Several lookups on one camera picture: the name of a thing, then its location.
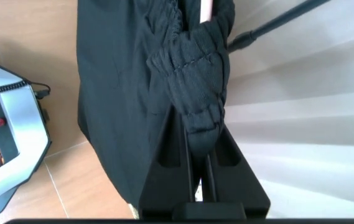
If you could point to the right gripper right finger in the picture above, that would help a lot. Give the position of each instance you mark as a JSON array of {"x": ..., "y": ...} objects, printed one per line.
[{"x": 239, "y": 186}]

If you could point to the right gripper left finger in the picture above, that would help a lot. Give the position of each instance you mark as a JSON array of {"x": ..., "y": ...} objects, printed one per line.
[{"x": 164, "y": 183}]

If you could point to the black garment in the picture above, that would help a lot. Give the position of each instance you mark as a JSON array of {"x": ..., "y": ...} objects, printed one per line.
[{"x": 117, "y": 93}]

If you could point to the pink clothes hanger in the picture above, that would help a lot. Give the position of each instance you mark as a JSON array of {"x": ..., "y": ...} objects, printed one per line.
[{"x": 206, "y": 11}]

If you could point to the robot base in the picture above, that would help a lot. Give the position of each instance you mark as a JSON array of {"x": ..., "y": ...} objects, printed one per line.
[{"x": 18, "y": 124}]

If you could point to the black clothes rack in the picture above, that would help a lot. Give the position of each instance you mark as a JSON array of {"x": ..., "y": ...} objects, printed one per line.
[{"x": 273, "y": 23}]

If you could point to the beige curtain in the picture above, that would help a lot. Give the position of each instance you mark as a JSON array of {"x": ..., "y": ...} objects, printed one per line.
[{"x": 304, "y": 109}]

